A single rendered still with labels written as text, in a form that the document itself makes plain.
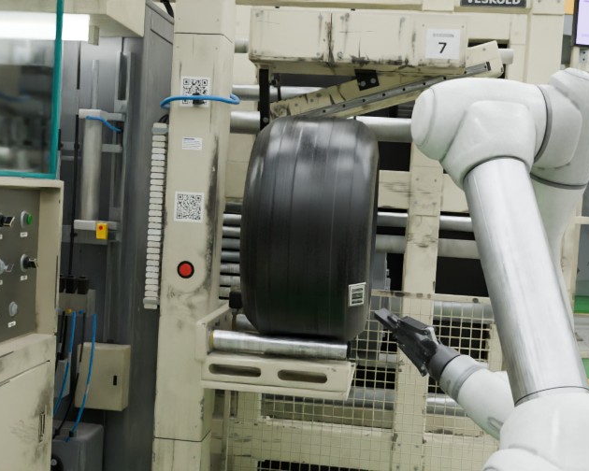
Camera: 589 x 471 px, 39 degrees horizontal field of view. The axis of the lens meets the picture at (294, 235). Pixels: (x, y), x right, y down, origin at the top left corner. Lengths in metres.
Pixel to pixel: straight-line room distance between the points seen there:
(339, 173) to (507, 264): 0.76
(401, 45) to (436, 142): 1.05
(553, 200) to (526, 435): 0.50
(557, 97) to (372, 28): 1.04
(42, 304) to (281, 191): 0.64
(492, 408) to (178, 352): 0.88
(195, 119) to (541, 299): 1.19
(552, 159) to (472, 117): 0.17
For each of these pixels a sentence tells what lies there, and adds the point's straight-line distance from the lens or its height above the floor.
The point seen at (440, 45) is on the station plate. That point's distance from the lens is 2.34.
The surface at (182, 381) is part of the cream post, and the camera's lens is 2.17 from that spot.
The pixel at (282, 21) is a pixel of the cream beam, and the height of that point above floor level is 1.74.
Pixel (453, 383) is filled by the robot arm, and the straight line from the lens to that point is 1.68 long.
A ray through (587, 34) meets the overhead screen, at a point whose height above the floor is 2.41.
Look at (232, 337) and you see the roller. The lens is 2.04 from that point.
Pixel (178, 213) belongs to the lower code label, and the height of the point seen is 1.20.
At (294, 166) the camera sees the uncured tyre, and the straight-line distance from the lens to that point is 1.90.
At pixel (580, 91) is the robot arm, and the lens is 1.40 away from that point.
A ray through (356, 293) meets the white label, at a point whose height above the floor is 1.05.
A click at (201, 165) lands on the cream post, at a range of 2.10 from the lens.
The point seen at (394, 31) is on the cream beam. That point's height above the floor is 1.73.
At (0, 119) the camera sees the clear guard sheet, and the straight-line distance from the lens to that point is 1.81.
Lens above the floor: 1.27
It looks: 3 degrees down
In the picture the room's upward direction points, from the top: 3 degrees clockwise
